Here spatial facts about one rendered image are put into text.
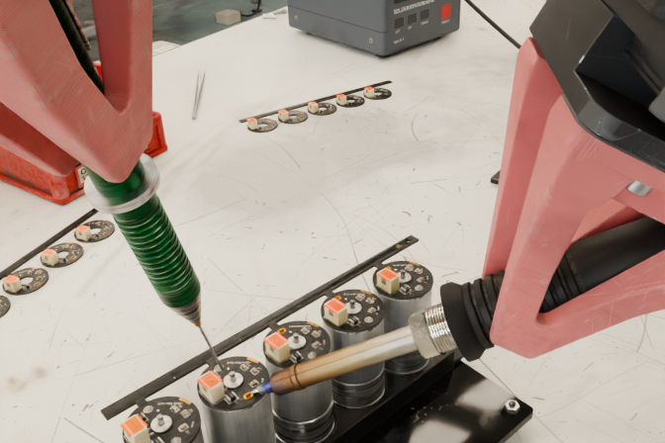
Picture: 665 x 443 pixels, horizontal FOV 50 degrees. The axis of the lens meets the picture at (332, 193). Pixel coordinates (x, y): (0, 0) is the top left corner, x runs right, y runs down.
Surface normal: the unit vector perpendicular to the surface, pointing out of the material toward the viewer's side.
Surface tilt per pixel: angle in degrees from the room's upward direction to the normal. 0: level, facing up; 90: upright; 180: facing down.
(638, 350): 0
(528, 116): 88
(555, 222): 109
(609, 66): 90
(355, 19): 90
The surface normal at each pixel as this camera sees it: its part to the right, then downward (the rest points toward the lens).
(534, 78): -0.04, 0.47
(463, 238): -0.04, -0.86
